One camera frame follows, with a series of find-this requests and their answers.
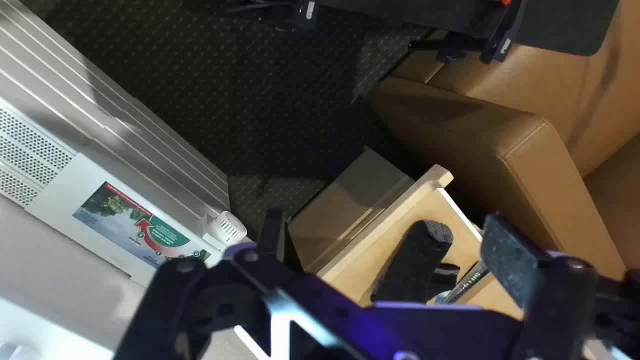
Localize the black clamp orange handle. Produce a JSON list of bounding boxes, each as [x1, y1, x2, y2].
[[476, 0, 528, 67]]

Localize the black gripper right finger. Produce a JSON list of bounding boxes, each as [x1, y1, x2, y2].
[[480, 215, 554, 313]]

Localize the silver metal tool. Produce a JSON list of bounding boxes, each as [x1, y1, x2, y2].
[[431, 258, 492, 309]]

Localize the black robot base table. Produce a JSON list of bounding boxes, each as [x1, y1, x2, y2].
[[225, 0, 621, 58]]

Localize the white air conditioner unit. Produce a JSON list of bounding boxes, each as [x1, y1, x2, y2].
[[0, 0, 252, 282]]

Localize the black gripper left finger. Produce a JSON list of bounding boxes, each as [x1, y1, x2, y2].
[[258, 209, 287, 258]]

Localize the flat wooden drawer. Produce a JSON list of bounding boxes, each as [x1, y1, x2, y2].
[[286, 146, 528, 323]]

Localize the tan leather armchair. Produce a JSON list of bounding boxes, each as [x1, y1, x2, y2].
[[368, 0, 640, 282]]

